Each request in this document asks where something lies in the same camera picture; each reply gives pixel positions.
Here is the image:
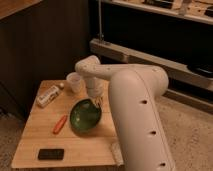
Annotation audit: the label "grey cloth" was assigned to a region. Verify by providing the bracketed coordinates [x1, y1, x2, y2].
[110, 142, 124, 166]

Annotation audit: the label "vertical metal pole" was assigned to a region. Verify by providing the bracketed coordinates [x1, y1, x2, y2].
[98, 0, 104, 43]

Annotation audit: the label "white plastic bottle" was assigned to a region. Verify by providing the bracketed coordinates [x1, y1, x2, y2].
[36, 83, 64, 108]

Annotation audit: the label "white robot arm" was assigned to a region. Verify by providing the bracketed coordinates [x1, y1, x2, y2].
[75, 55, 176, 171]

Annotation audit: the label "orange carrot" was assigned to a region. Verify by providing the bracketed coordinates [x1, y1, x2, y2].
[53, 115, 68, 134]

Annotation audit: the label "black rectangular phone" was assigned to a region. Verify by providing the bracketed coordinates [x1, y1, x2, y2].
[38, 149, 64, 160]

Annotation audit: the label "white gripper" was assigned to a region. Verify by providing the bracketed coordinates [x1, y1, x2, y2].
[85, 77, 103, 108]

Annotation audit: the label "grey metal shelf rack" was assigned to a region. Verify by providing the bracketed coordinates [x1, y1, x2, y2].
[89, 0, 213, 114]

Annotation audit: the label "green ceramic bowl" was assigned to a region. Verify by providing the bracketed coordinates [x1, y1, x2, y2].
[70, 99, 102, 134]

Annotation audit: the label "clear plastic cup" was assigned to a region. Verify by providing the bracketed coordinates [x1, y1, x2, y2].
[66, 72, 82, 93]

